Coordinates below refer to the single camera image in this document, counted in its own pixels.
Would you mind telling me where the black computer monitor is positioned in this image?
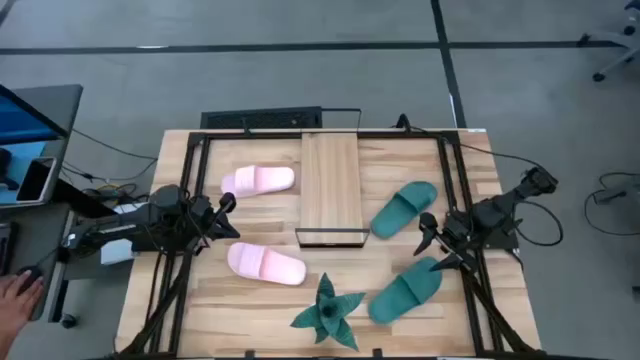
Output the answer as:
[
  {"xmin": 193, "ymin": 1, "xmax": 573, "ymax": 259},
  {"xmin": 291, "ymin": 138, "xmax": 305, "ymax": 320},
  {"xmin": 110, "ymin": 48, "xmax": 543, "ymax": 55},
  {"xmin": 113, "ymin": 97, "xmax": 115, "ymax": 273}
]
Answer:
[{"xmin": 0, "ymin": 83, "xmax": 70, "ymax": 146}]

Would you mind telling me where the green slide sandal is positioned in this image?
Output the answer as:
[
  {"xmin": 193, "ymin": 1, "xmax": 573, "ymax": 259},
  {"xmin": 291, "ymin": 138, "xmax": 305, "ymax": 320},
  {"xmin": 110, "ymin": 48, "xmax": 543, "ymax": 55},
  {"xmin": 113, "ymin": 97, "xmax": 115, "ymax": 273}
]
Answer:
[
  {"xmin": 367, "ymin": 256, "xmax": 444, "ymax": 326},
  {"xmin": 369, "ymin": 180, "xmax": 439, "ymax": 240}
]

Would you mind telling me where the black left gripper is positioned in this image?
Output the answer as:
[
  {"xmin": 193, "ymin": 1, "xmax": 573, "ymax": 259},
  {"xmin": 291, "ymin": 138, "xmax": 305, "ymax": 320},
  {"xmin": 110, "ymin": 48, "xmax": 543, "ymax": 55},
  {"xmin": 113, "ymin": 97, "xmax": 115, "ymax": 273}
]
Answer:
[{"xmin": 187, "ymin": 191, "xmax": 242, "ymax": 241}]

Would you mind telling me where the wooden shelf with black frame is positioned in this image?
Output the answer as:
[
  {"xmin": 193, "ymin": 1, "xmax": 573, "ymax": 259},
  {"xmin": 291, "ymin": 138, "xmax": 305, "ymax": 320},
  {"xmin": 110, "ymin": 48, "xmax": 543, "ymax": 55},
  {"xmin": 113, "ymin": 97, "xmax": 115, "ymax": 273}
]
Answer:
[{"xmin": 294, "ymin": 107, "xmax": 371, "ymax": 250}]

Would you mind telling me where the grey chair base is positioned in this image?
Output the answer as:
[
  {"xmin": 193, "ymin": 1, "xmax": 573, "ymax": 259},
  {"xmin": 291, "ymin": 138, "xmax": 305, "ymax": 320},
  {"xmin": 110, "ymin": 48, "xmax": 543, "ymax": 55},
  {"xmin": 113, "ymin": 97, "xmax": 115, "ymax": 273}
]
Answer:
[{"xmin": 593, "ymin": 178, "xmax": 640, "ymax": 205}]

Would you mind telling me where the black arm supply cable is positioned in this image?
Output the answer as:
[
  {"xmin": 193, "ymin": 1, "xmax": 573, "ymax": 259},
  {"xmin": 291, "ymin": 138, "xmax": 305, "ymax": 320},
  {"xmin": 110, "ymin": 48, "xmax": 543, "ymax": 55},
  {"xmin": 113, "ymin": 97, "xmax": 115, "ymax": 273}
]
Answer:
[{"xmin": 392, "ymin": 113, "xmax": 546, "ymax": 171}]

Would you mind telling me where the black monitor stand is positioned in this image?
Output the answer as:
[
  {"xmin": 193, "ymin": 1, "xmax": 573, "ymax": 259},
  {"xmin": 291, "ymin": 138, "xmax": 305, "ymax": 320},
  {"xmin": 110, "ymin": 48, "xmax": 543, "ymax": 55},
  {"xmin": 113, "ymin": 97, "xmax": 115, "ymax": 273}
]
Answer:
[{"xmin": 0, "ymin": 148, "xmax": 20, "ymax": 192}]

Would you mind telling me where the white box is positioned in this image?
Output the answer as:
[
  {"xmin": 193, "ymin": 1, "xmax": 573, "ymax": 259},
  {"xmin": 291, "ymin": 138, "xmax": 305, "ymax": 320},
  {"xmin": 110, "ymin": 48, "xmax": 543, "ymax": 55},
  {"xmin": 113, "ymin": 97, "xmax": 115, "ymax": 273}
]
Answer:
[{"xmin": 99, "ymin": 201, "xmax": 151, "ymax": 266}]

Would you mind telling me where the black floor cable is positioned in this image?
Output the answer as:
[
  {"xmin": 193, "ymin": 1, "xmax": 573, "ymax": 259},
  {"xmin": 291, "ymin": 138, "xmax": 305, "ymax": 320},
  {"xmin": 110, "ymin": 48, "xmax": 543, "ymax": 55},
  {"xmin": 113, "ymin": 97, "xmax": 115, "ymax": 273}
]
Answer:
[{"xmin": 583, "ymin": 171, "xmax": 640, "ymax": 237}]

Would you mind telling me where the office chair with grey base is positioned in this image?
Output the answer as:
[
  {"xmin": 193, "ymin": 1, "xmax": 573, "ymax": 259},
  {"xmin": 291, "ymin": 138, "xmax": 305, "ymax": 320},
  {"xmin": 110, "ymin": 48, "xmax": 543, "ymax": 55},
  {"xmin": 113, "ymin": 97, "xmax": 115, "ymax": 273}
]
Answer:
[{"xmin": 577, "ymin": 0, "xmax": 640, "ymax": 84}]

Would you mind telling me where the black metal frame rig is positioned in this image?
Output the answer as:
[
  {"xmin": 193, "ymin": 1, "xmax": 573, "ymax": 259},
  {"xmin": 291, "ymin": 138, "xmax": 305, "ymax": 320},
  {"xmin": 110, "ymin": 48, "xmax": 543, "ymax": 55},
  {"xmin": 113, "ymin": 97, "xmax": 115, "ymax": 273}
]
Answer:
[{"xmin": 117, "ymin": 127, "xmax": 544, "ymax": 360}]

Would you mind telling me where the snake plant in white pot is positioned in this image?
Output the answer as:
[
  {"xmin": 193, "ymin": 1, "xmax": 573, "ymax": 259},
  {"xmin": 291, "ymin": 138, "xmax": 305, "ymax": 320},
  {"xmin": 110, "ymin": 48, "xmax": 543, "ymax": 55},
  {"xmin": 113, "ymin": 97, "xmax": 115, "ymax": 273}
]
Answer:
[{"xmin": 289, "ymin": 272, "xmax": 367, "ymax": 352}]

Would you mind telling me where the person's hand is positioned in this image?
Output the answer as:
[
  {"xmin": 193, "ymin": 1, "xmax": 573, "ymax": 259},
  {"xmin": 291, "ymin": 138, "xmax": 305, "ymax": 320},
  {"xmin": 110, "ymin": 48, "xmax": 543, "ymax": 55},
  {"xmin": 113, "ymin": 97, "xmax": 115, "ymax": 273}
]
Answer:
[{"xmin": 0, "ymin": 269, "xmax": 46, "ymax": 360}]

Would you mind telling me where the black keyboard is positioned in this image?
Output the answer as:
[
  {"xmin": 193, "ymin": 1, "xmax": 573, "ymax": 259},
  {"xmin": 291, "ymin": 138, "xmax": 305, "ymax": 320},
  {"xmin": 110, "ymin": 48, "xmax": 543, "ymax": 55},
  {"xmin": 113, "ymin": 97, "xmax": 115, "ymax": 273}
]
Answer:
[{"xmin": 0, "ymin": 222, "xmax": 20, "ymax": 276}]

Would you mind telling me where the light blue desk pad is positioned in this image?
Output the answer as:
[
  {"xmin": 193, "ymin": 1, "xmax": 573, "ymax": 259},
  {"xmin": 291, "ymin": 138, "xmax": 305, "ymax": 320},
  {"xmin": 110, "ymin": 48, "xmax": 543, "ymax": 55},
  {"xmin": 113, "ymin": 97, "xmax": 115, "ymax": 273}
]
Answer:
[{"xmin": 0, "ymin": 140, "xmax": 64, "ymax": 207}]

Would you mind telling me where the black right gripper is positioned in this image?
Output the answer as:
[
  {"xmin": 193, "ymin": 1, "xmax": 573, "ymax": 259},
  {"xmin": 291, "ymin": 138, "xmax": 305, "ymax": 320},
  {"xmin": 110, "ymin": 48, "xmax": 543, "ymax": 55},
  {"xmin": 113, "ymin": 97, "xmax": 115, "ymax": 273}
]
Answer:
[{"xmin": 412, "ymin": 211, "xmax": 476, "ymax": 274}]

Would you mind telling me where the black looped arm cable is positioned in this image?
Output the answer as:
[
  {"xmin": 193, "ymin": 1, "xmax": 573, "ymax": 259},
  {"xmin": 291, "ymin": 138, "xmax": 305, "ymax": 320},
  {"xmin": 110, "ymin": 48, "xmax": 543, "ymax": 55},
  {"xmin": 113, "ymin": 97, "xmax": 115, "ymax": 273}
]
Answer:
[{"xmin": 514, "ymin": 198, "xmax": 565, "ymax": 248}]

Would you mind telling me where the black cable bundle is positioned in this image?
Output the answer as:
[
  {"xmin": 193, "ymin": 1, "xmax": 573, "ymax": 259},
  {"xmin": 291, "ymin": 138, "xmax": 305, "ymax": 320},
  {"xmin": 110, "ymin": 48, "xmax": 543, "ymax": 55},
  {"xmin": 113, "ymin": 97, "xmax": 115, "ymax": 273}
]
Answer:
[{"xmin": 58, "ymin": 158, "xmax": 159, "ymax": 202}]

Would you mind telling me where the grey office desk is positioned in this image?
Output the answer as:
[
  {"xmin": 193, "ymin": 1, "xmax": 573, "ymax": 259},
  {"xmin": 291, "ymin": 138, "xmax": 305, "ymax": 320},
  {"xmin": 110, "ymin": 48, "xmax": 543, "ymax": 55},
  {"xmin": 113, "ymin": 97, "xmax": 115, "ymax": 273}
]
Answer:
[{"xmin": 0, "ymin": 83, "xmax": 84, "ymax": 325}]

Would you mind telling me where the smartphone with dark screen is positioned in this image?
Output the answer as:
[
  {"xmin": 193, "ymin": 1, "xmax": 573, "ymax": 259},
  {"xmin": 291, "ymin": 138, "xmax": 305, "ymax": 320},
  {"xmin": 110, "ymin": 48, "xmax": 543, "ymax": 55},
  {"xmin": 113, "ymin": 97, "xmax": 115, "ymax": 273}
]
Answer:
[{"xmin": 15, "ymin": 157, "xmax": 57, "ymax": 204}]

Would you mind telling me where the pink slide sandal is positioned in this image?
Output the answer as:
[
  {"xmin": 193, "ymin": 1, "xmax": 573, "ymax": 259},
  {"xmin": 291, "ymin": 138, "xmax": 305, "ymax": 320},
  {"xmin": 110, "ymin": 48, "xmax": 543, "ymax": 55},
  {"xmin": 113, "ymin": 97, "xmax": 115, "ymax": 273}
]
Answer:
[
  {"xmin": 220, "ymin": 164, "xmax": 296, "ymax": 199},
  {"xmin": 226, "ymin": 242, "xmax": 308, "ymax": 287}
]

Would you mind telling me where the long black cable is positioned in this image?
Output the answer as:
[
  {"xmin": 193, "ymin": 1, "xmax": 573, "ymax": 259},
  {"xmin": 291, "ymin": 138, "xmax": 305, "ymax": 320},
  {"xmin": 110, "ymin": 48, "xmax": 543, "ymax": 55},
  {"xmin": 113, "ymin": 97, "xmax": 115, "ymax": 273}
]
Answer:
[{"xmin": 71, "ymin": 127, "xmax": 159, "ymax": 162}]

